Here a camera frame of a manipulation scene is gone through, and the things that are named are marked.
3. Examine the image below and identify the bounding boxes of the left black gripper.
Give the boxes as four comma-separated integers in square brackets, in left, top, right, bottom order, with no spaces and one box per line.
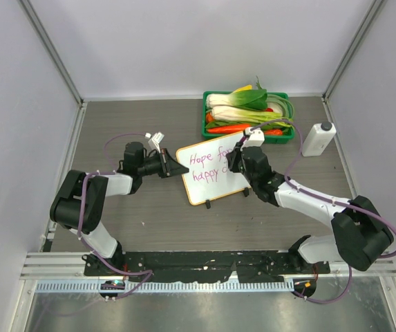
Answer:
[138,149,187,178]

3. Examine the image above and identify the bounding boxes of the small orange-framed whiteboard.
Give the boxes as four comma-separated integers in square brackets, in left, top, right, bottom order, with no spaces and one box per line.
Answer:
[176,131,249,205]

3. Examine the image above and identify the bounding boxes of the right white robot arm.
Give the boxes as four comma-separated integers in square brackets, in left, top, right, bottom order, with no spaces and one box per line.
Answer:
[226,147,394,273]

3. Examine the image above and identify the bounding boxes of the large orange carrot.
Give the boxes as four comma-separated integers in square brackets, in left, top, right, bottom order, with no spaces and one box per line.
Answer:
[207,123,251,134]

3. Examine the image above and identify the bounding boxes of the lower bok choy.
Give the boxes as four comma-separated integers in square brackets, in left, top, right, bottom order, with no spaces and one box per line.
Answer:
[208,106,285,125]

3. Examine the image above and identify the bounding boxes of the bok choy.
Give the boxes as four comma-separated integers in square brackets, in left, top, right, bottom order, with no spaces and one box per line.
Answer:
[205,89,268,111]
[208,106,285,125]

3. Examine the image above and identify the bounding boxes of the green plastic crate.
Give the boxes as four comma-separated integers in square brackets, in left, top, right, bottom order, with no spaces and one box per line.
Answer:
[201,86,295,144]

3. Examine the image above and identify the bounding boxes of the small orange carrot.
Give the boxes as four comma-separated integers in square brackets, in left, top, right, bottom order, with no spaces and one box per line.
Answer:
[264,129,283,136]

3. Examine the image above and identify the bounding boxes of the upper bok choy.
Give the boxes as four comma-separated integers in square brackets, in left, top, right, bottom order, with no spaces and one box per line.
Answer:
[205,89,268,111]

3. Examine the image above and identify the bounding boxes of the green long beans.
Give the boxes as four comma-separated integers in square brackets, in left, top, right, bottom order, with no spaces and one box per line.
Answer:
[264,93,294,131]

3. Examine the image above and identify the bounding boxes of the yellow pepper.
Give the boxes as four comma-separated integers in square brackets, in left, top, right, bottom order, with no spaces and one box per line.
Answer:
[233,84,252,93]

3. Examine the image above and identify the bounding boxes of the white bottle grey cap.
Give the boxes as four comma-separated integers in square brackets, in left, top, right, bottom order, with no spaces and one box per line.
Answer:
[301,122,337,157]

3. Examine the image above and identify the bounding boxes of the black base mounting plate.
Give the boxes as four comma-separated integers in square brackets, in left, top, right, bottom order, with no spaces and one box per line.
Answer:
[82,250,330,284]

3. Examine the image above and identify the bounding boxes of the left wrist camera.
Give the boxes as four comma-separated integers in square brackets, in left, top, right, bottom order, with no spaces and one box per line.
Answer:
[144,131,164,153]

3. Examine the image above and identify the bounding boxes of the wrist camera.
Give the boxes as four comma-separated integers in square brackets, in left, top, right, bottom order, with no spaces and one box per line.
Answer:
[144,131,164,153]
[242,127,265,148]

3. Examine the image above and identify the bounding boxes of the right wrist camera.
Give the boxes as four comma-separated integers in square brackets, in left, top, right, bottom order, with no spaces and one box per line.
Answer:
[242,127,265,148]

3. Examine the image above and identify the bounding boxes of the white slotted cable duct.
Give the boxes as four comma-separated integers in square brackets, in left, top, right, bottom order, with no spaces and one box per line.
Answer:
[35,279,294,294]

